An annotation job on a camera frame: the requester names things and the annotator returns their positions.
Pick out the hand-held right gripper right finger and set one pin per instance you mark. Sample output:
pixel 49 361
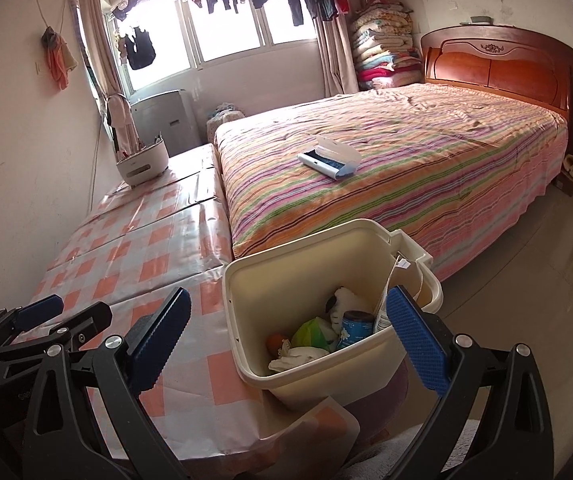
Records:
pixel 416 345

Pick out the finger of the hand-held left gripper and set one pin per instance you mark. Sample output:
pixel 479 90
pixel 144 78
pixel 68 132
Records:
pixel 39 312
pixel 84 322

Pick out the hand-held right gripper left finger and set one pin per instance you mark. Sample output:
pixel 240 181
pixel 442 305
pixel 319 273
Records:
pixel 159 340

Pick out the white red medicine box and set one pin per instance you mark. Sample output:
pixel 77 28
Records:
pixel 384 310

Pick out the brown bottle with blue label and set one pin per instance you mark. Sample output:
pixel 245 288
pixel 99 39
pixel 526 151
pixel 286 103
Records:
pixel 356 330

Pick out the white plush toy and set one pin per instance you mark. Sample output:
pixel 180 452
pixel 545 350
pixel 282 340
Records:
pixel 349 302

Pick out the green plastic wrapper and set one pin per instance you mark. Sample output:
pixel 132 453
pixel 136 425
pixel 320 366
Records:
pixel 311 332

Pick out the cupped orange peel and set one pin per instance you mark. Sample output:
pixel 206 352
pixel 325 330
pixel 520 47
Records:
pixel 276 342

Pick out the white lace sock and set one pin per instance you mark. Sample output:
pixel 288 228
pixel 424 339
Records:
pixel 296 358

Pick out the cream plastic bin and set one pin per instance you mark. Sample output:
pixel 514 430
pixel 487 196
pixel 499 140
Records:
pixel 286 280

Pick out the orange white checkered tablecloth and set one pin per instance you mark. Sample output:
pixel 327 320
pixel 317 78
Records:
pixel 116 240

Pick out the grey cloth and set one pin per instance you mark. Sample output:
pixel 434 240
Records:
pixel 376 455

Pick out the striped bed sheet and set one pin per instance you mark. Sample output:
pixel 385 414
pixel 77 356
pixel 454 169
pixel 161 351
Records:
pixel 391 185

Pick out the white desk organizer box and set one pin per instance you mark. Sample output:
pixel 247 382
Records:
pixel 144 165

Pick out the blue white open case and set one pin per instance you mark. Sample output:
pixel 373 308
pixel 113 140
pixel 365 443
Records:
pixel 331 157

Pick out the white floor appliance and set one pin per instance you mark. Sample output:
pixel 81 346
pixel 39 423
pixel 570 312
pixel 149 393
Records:
pixel 171 115

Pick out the floral covered bundle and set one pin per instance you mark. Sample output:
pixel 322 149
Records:
pixel 224 115

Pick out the dark hanging garment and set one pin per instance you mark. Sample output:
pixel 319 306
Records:
pixel 140 50

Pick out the beige curtain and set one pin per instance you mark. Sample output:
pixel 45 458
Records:
pixel 334 60
pixel 101 35

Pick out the wooden bed headboard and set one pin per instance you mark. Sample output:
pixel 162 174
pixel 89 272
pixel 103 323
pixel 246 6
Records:
pixel 516 70

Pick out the stack of folded quilts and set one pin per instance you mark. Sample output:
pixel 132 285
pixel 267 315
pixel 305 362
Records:
pixel 386 45

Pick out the window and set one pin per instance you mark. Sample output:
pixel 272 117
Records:
pixel 226 30

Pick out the grey box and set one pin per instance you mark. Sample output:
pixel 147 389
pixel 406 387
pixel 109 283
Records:
pixel 478 20

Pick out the orange cloth on wall hook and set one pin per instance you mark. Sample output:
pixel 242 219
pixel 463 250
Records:
pixel 59 60

